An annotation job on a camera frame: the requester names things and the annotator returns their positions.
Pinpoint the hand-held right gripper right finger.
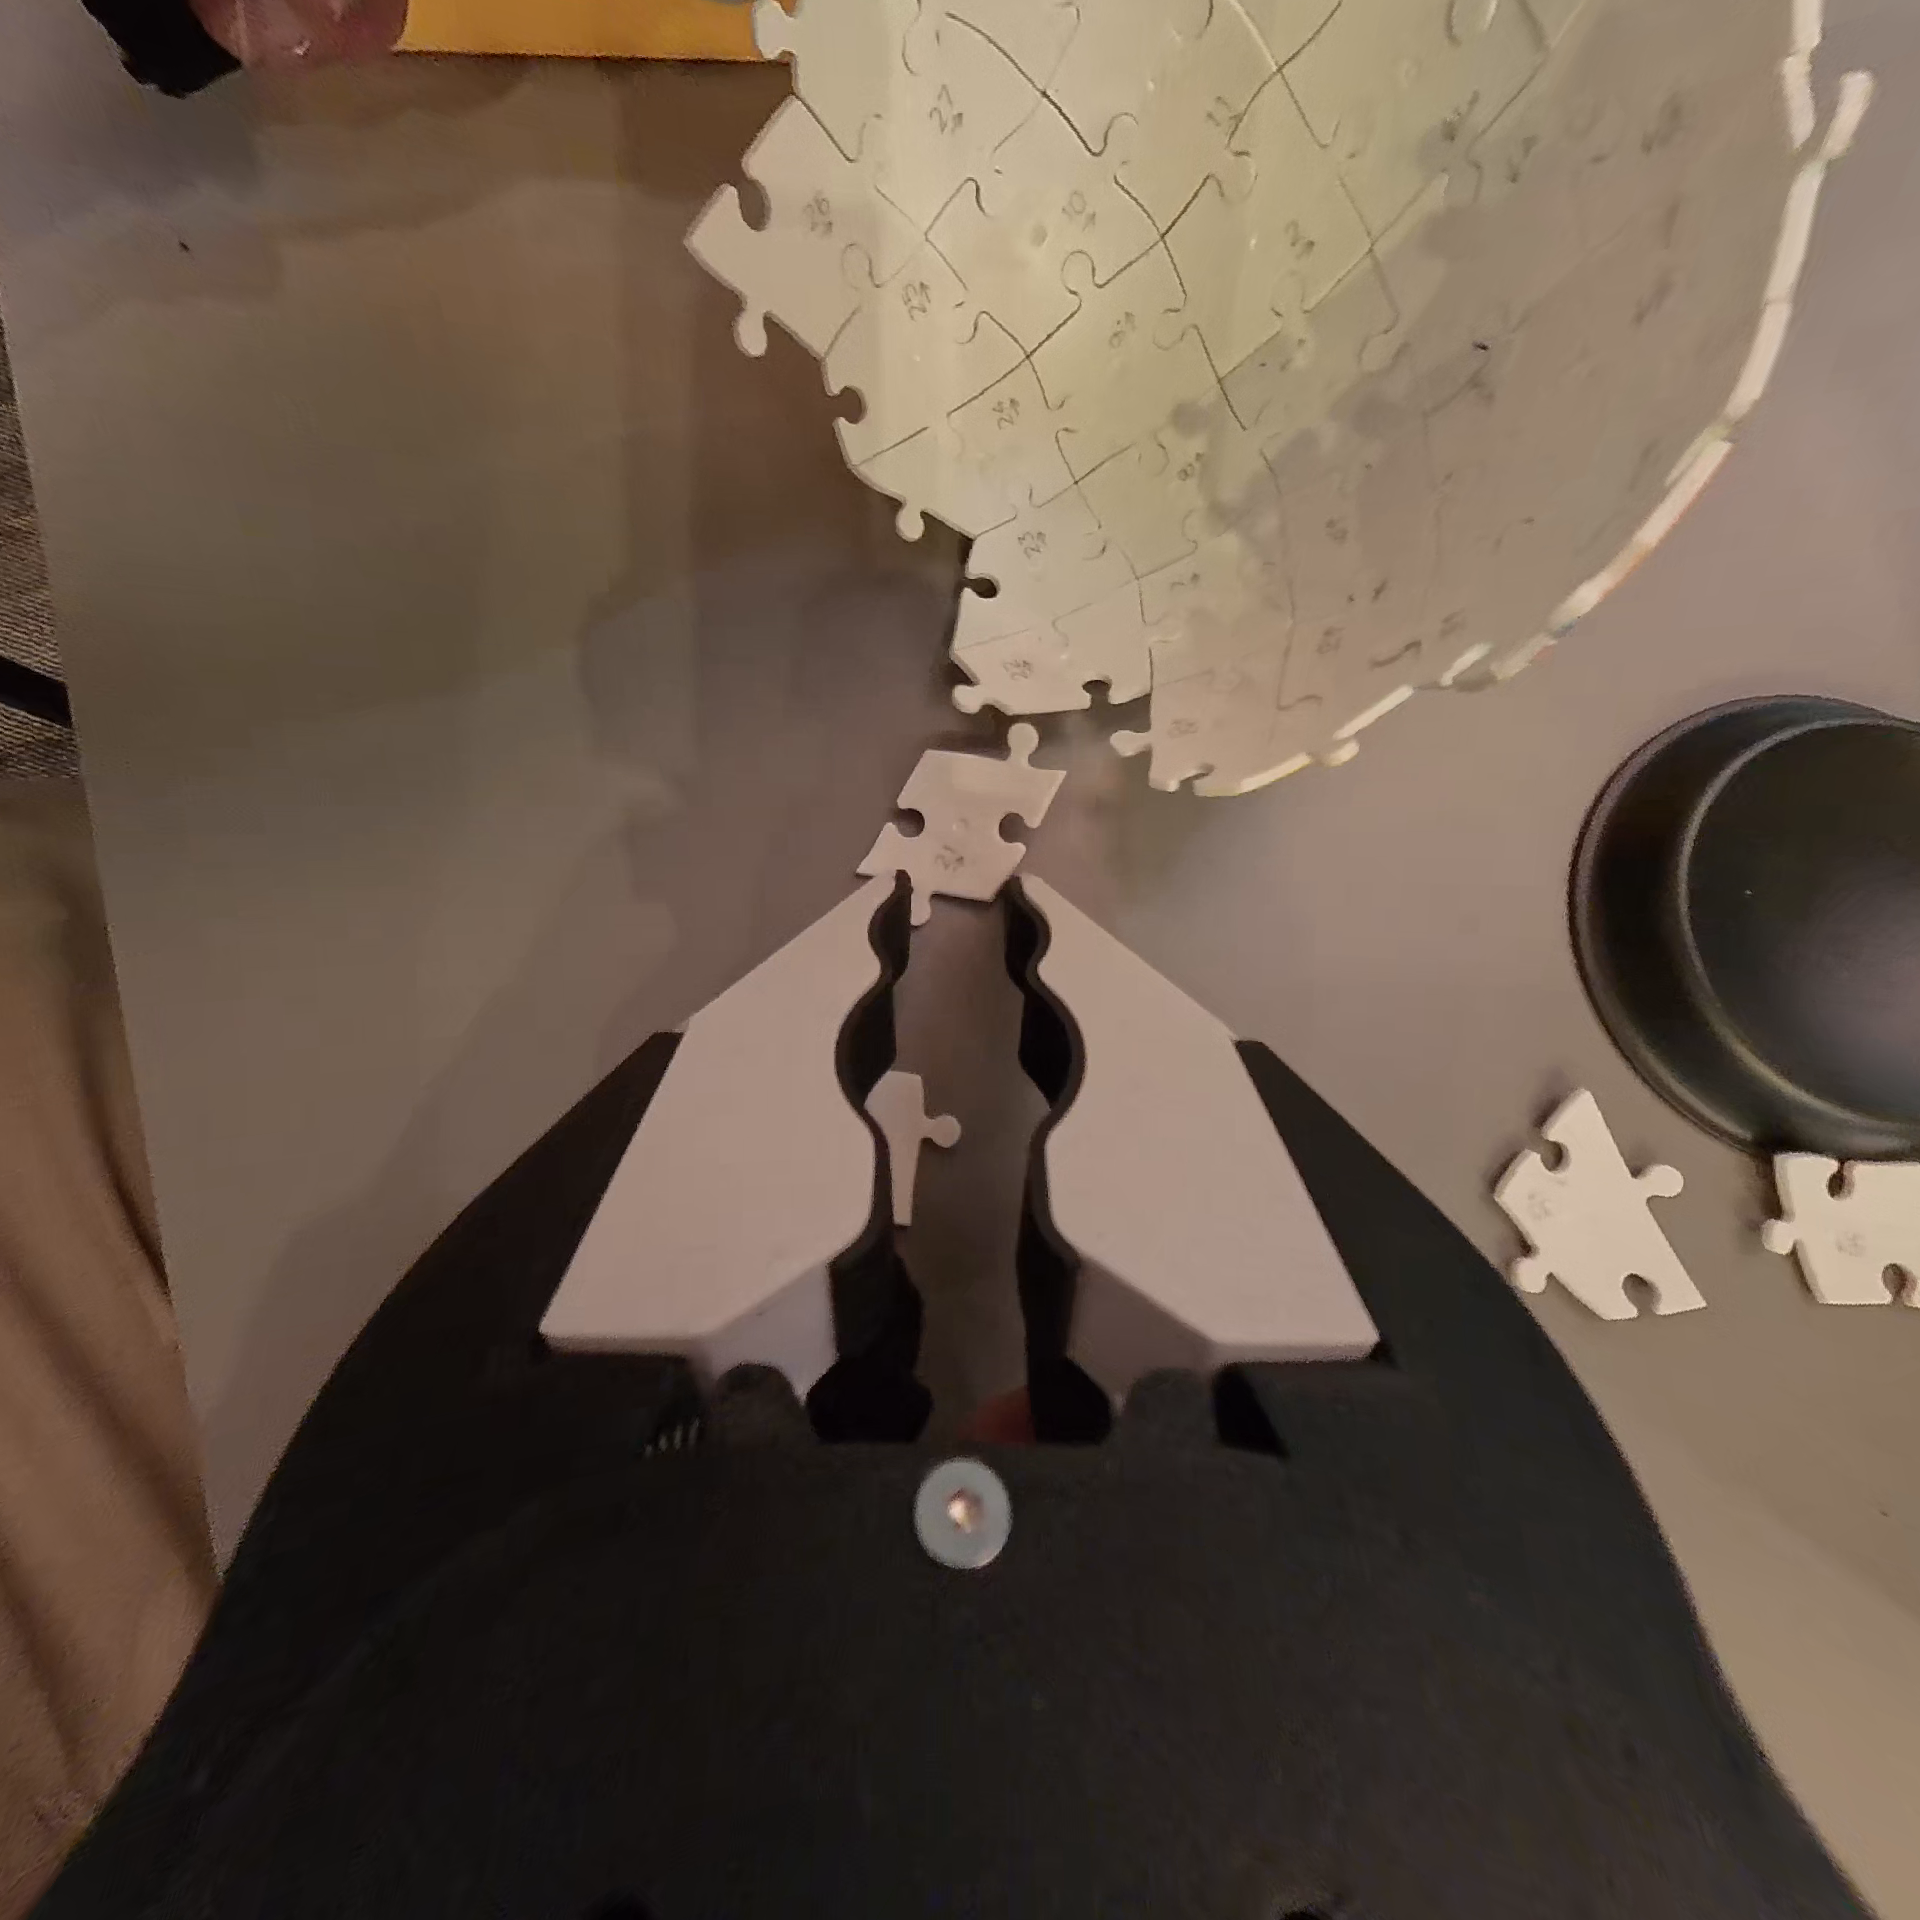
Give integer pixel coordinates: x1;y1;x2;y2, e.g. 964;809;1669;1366
1000;873;1386;1441

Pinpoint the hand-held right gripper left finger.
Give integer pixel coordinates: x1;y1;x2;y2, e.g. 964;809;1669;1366
536;873;923;1441

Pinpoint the white puzzle piece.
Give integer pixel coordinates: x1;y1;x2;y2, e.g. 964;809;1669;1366
856;723;1070;906
1761;1149;1920;1310
1490;1089;1710;1323
865;1073;962;1229

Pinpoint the partly built puzzle ball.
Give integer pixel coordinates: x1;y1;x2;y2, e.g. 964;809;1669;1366
681;0;1877;799

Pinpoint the black round ball stand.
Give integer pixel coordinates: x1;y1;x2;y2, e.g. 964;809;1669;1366
1568;694;1920;1162

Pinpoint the person's left hand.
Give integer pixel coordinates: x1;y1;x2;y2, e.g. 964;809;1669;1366
188;0;409;65

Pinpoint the yellow plastic bin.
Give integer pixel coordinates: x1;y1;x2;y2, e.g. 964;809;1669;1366
393;0;770;65

